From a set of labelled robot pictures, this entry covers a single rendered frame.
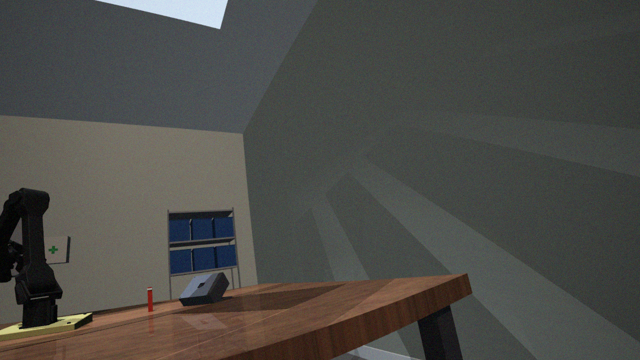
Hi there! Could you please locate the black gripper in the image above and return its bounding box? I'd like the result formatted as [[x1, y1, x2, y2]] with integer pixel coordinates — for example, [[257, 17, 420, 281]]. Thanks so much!
[[3, 239, 24, 273]]

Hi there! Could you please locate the grey sloped panel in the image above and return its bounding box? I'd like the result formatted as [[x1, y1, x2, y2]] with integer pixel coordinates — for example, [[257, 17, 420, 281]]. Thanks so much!
[[178, 272, 232, 306]]

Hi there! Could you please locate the dark red peg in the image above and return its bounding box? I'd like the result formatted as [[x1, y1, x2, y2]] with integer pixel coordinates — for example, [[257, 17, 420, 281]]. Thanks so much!
[[147, 287, 153, 312]]

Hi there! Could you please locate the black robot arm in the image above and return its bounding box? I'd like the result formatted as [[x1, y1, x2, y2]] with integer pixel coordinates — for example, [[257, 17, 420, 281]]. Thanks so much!
[[0, 187, 63, 330]]

